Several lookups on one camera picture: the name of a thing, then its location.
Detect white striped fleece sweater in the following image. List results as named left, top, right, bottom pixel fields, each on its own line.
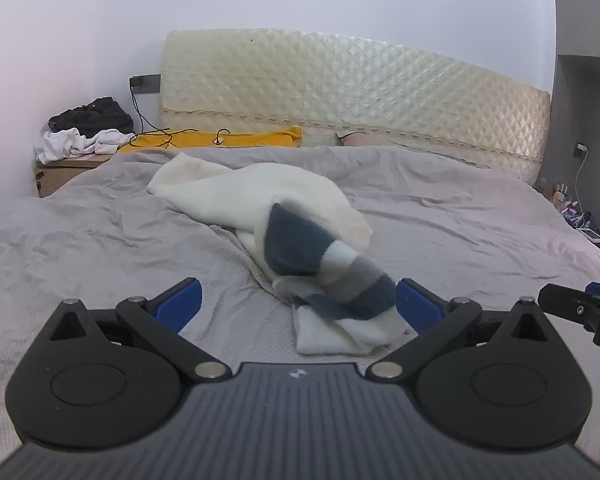
left=148, top=153, right=407, bottom=356

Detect white clothes pile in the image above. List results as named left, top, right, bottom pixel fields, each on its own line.
left=35, top=128, right=134, bottom=165

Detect black clothes pile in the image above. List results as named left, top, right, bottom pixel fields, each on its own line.
left=47, top=96, right=134, bottom=139

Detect clutter of small bottles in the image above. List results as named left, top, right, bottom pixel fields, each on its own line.
left=550, top=183, right=600, bottom=250

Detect grey bed duvet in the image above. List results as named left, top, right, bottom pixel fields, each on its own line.
left=0, top=146, right=600, bottom=463

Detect grey wardrobe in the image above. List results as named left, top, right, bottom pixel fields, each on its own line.
left=536, top=0, right=600, bottom=228

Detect cardboard box nightstand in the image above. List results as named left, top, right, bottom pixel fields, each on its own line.
left=34, top=155, right=111, bottom=198

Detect pink pillow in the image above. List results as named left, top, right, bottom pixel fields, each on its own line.
left=337, top=131, right=391, bottom=148

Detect yellow pillow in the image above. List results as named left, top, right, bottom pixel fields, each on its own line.
left=118, top=126, right=303, bottom=153

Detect cream quilted headboard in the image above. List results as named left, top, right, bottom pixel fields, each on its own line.
left=160, top=28, right=550, bottom=182

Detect white charger cable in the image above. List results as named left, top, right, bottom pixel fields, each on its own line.
left=573, top=142, right=592, bottom=212

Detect black charging cable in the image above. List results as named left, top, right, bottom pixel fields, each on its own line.
left=130, top=81, right=232, bottom=149

